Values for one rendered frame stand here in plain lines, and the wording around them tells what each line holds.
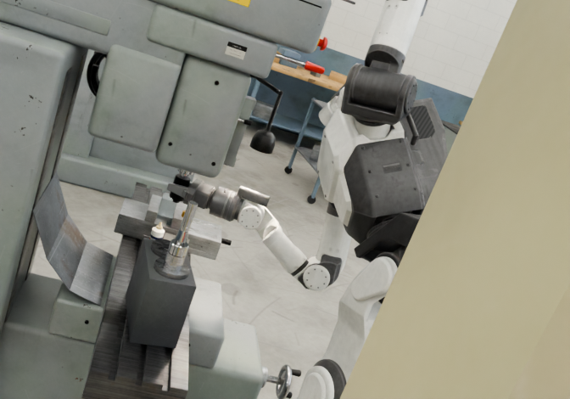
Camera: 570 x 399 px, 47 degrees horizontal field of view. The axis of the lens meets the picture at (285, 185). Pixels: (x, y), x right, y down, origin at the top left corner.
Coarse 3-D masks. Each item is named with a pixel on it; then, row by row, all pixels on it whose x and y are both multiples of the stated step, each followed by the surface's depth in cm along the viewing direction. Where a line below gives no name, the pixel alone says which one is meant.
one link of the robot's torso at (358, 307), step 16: (384, 256) 151; (368, 272) 152; (384, 272) 148; (352, 288) 156; (368, 288) 152; (384, 288) 147; (352, 304) 157; (368, 304) 153; (352, 320) 158; (368, 320) 154; (336, 336) 165; (352, 336) 160; (336, 352) 164; (352, 352) 159; (336, 368) 161; (352, 368) 158; (336, 384) 159
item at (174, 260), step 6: (168, 252) 164; (174, 252) 163; (180, 252) 163; (186, 252) 164; (168, 258) 164; (174, 258) 163; (180, 258) 164; (168, 264) 164; (174, 264) 164; (180, 264) 164; (174, 270) 164
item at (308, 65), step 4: (276, 56) 176; (280, 56) 176; (284, 56) 176; (288, 60) 177; (292, 60) 177; (296, 60) 177; (296, 64) 178; (300, 64) 178; (304, 64) 178; (308, 64) 177; (312, 64) 178; (308, 68) 178; (312, 68) 178; (316, 68) 178; (320, 68) 178; (316, 72) 179; (320, 72) 179
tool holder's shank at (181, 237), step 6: (192, 204) 160; (186, 210) 161; (192, 210) 160; (186, 216) 161; (192, 216) 161; (186, 222) 161; (180, 228) 163; (186, 228) 162; (180, 234) 162; (186, 234) 163; (180, 240) 162; (186, 240) 163
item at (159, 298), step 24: (144, 240) 177; (168, 240) 179; (144, 264) 169; (144, 288) 162; (168, 288) 162; (192, 288) 163; (144, 312) 162; (168, 312) 164; (144, 336) 165; (168, 336) 167
